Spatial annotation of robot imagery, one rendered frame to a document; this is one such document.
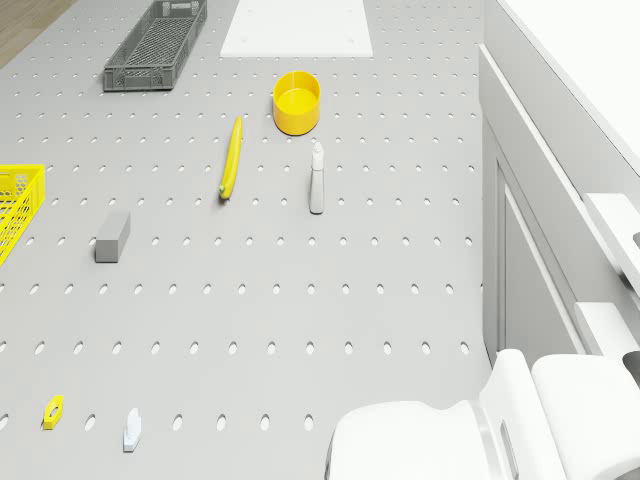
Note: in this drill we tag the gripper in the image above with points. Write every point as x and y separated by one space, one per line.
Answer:
602 330

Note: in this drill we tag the bolt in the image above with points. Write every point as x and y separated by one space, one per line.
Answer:
131 435

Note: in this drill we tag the small white bottle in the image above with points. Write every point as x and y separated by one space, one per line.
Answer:
316 190

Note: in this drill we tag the yellow nut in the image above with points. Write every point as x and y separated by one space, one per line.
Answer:
46 424

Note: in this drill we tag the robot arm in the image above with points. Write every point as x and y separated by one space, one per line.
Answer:
400 440

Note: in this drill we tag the banana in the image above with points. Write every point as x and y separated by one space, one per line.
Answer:
231 160

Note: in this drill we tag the yellow bowl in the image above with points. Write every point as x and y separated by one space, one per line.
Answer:
295 120

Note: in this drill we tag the white board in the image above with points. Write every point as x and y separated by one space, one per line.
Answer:
295 30

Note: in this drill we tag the yellow basket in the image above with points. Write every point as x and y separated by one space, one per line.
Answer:
31 192

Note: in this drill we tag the grey cube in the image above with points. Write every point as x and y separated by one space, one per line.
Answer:
111 245

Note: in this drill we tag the dark grey basket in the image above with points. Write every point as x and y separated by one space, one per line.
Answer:
135 80

